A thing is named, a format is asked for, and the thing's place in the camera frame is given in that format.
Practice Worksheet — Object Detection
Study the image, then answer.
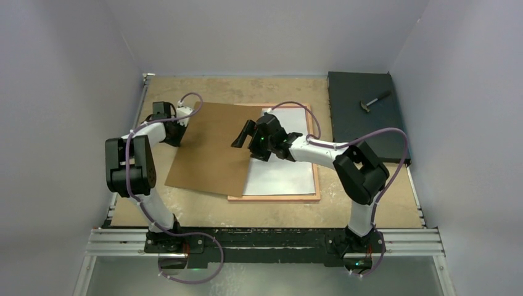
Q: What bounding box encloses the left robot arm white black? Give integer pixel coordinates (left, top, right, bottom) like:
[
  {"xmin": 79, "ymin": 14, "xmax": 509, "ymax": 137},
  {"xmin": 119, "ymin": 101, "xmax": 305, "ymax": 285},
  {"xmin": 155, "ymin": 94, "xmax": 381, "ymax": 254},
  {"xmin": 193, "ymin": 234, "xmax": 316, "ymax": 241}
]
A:
[{"xmin": 104, "ymin": 102, "xmax": 194, "ymax": 252}]

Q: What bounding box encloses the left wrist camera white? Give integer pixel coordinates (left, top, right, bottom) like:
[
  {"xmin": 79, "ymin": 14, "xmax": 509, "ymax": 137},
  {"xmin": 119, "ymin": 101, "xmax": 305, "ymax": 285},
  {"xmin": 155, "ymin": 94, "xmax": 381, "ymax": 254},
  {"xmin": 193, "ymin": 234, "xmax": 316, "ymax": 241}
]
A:
[{"xmin": 176, "ymin": 101, "xmax": 194, "ymax": 126}]

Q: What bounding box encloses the black flat board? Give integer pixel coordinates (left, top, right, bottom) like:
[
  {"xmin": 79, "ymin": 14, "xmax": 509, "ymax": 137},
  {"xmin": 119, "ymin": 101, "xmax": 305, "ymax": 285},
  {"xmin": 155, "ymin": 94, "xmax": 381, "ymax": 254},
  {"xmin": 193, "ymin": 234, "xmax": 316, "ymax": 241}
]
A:
[{"xmin": 327, "ymin": 72, "xmax": 406, "ymax": 142}]

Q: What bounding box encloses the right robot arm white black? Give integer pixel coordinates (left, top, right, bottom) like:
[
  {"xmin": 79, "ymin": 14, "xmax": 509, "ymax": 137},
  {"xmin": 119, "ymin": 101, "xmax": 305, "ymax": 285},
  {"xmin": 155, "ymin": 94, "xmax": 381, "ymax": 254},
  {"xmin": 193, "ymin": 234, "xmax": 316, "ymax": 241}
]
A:
[{"xmin": 231, "ymin": 112, "xmax": 390, "ymax": 251}]

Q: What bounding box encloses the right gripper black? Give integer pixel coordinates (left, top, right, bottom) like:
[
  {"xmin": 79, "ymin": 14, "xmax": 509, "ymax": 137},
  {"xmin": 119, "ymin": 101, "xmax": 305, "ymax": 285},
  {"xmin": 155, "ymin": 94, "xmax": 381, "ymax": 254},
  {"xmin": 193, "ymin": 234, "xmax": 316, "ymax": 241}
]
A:
[{"xmin": 233, "ymin": 120, "xmax": 275, "ymax": 162}]

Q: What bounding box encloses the aluminium rail frame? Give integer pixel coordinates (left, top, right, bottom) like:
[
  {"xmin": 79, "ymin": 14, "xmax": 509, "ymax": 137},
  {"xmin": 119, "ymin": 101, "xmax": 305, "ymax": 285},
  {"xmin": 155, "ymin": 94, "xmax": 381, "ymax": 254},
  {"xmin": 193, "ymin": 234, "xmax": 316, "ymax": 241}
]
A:
[{"xmin": 84, "ymin": 76, "xmax": 453, "ymax": 295}]

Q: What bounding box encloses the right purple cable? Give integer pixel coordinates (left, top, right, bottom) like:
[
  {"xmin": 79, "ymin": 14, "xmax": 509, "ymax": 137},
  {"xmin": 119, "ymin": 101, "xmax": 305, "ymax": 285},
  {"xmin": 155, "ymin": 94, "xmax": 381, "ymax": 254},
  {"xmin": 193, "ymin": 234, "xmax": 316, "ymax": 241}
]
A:
[{"xmin": 267, "ymin": 101, "xmax": 410, "ymax": 279}]

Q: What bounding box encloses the small hammer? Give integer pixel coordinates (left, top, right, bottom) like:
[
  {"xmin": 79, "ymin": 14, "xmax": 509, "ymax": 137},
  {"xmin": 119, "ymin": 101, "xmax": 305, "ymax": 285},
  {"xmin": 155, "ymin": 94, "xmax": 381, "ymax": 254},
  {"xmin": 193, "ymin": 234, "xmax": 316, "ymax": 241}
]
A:
[{"xmin": 360, "ymin": 90, "xmax": 392, "ymax": 113}]

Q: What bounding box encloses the seascape photo print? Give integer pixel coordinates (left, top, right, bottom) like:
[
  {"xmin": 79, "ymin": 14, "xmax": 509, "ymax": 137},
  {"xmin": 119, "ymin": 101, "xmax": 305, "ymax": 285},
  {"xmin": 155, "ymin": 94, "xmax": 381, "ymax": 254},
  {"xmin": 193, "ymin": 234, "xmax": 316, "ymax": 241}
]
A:
[{"xmin": 242, "ymin": 105, "xmax": 317, "ymax": 198}]

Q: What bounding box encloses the brown cardboard backing board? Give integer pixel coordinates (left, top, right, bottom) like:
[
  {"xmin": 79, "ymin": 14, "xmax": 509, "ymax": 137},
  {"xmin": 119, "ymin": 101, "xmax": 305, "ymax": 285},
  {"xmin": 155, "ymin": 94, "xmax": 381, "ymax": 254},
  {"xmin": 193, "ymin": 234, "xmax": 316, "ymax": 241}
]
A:
[{"xmin": 165, "ymin": 102, "xmax": 262, "ymax": 197}]

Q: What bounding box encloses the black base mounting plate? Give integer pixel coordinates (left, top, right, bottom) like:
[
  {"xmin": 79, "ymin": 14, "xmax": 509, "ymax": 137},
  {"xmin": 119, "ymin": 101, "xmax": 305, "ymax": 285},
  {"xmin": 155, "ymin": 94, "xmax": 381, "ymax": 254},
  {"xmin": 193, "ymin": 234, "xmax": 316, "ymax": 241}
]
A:
[{"xmin": 144, "ymin": 227, "xmax": 385, "ymax": 269}]

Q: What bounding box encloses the pink wooden picture frame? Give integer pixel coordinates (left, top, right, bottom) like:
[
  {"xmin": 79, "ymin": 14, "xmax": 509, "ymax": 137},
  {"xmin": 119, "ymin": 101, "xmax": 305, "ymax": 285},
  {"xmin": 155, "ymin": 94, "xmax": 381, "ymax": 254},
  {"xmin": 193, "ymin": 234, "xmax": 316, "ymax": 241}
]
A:
[{"xmin": 228, "ymin": 104, "xmax": 321, "ymax": 203}]

